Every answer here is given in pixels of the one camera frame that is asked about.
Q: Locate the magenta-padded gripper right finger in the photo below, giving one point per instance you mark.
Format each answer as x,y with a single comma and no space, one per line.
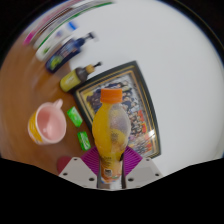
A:
145,171

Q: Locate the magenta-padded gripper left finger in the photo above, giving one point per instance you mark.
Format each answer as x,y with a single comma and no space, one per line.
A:
78,171

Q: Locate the orange juice bottle orange cap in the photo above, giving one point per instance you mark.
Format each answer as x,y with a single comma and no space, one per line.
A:
110,130

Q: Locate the dark framed group picture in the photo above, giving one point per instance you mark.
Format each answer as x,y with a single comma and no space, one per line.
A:
143,116

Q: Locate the pink and yellow mug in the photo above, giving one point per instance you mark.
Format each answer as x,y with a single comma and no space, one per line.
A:
48,123

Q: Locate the brown pump bottle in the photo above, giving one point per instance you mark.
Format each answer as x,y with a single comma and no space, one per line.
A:
75,78

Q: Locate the dark blue pump bottle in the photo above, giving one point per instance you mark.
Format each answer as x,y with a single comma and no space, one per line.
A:
63,55

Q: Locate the white bottle blue cap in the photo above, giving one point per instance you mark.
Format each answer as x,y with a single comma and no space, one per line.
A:
50,45

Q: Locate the tall white green box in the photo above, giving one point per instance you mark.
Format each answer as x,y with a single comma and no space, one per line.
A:
56,28

